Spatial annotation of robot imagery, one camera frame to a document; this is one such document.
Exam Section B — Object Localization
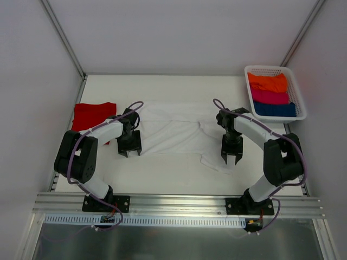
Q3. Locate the white t shirt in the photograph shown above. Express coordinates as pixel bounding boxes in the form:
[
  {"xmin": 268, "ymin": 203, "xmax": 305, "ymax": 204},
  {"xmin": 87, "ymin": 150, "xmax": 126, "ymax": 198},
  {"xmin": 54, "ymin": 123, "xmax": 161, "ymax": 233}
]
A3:
[{"xmin": 138, "ymin": 102, "xmax": 235, "ymax": 174}]

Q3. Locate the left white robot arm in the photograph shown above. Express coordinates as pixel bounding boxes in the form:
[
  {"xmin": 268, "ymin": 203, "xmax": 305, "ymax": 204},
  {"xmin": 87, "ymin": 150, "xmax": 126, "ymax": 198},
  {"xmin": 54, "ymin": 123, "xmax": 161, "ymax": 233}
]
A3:
[{"xmin": 54, "ymin": 107, "xmax": 142, "ymax": 211}]

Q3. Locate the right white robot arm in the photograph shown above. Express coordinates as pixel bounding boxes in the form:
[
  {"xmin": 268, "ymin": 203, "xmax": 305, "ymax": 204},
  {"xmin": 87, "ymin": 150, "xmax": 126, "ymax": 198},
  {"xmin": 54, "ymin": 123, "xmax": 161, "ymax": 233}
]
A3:
[{"xmin": 216, "ymin": 108, "xmax": 306, "ymax": 216}]

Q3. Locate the blue t shirt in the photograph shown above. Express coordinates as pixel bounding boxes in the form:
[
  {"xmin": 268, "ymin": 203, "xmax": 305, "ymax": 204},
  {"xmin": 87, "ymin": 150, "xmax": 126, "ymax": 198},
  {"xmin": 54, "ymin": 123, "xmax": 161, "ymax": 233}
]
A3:
[{"xmin": 253, "ymin": 101, "xmax": 296, "ymax": 117}]

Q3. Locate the folded red t shirt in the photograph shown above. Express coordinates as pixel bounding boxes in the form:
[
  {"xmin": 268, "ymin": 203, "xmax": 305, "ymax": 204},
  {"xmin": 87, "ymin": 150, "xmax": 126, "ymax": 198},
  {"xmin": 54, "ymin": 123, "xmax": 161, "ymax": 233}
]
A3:
[{"xmin": 71, "ymin": 102, "xmax": 117, "ymax": 132}]

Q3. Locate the pink t shirt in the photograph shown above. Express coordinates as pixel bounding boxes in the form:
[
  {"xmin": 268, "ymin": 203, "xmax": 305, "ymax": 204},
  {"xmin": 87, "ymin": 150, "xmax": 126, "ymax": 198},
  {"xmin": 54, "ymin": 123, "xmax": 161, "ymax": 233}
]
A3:
[{"xmin": 250, "ymin": 87, "xmax": 290, "ymax": 105}]

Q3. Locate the white plastic basket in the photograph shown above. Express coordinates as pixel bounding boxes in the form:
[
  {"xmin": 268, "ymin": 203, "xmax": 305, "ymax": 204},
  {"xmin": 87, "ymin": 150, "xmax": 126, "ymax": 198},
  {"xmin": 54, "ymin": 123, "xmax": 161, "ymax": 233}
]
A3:
[{"xmin": 244, "ymin": 65, "xmax": 306, "ymax": 124}]

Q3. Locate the orange t shirt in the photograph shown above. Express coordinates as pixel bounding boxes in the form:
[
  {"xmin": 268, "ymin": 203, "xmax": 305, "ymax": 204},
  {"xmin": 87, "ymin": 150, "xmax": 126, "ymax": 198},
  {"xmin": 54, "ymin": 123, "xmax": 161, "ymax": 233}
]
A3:
[{"xmin": 247, "ymin": 73, "xmax": 288, "ymax": 93}]

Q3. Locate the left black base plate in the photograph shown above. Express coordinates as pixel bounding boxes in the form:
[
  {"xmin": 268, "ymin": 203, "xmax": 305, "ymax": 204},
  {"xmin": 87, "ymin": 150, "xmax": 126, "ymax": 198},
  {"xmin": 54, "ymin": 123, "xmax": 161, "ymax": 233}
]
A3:
[{"xmin": 82, "ymin": 195, "xmax": 131, "ymax": 213}]

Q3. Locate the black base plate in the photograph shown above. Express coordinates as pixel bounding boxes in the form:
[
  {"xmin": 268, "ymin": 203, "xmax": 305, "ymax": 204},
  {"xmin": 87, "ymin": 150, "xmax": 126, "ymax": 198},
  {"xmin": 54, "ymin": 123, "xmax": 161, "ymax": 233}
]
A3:
[
  {"xmin": 225, "ymin": 197, "xmax": 274, "ymax": 216},
  {"xmin": 82, "ymin": 195, "xmax": 131, "ymax": 213}
]

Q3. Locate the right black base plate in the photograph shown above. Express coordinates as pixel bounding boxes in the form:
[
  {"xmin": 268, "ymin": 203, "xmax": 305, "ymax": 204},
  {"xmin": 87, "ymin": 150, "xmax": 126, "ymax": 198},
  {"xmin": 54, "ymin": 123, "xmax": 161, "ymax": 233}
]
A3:
[{"xmin": 225, "ymin": 197, "xmax": 274, "ymax": 216}]

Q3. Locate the white slotted cable duct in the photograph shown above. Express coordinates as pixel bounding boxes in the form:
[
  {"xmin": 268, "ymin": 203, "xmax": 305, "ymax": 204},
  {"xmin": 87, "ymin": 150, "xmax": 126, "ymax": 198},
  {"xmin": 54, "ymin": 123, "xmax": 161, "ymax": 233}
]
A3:
[{"xmin": 44, "ymin": 214, "xmax": 246, "ymax": 229}]

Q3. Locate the aluminium mounting rail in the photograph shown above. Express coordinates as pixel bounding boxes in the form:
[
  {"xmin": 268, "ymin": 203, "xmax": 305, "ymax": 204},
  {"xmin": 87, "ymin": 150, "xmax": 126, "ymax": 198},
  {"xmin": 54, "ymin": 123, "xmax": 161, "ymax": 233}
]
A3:
[{"xmin": 33, "ymin": 192, "xmax": 326, "ymax": 219}]

